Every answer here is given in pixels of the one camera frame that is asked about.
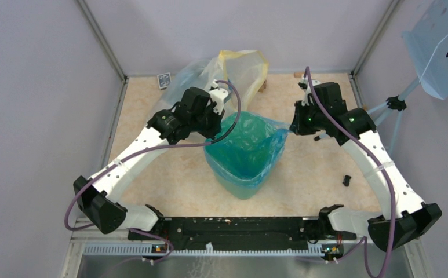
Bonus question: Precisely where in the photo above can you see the blue plastic trash bag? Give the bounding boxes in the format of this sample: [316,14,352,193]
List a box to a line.
[204,111,290,182]

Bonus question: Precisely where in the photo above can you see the clear yellow-trimmed trash bag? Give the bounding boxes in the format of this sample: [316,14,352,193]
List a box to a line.
[149,50,269,116]

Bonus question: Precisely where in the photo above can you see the green plastic trash bin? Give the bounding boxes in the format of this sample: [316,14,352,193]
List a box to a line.
[214,174,266,200]

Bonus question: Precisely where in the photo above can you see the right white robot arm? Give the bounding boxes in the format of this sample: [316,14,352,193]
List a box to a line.
[290,79,442,251]

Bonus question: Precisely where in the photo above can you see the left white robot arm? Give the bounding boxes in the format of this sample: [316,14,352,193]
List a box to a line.
[73,85,230,240]

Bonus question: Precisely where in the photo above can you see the small wooden block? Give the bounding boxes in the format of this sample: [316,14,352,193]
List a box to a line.
[293,71,304,78]

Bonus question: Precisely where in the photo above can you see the small brown debris piece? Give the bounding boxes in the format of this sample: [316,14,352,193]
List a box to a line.
[258,82,267,93]

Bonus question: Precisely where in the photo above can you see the small black plastic part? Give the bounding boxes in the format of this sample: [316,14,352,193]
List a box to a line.
[342,175,352,187]

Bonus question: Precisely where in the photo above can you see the light blue tripod stand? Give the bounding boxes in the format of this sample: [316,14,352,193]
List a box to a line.
[347,74,420,152]

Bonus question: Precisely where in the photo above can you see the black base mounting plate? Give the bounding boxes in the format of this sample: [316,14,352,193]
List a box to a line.
[128,217,357,252]

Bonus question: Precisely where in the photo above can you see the light blue perforated lamp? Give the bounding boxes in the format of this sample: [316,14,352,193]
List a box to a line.
[402,1,448,100]

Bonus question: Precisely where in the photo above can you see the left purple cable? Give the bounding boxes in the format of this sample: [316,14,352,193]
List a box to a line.
[64,79,242,264]

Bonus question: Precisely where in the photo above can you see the white toothed cable rail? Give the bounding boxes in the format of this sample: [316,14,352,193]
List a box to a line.
[83,243,324,257]

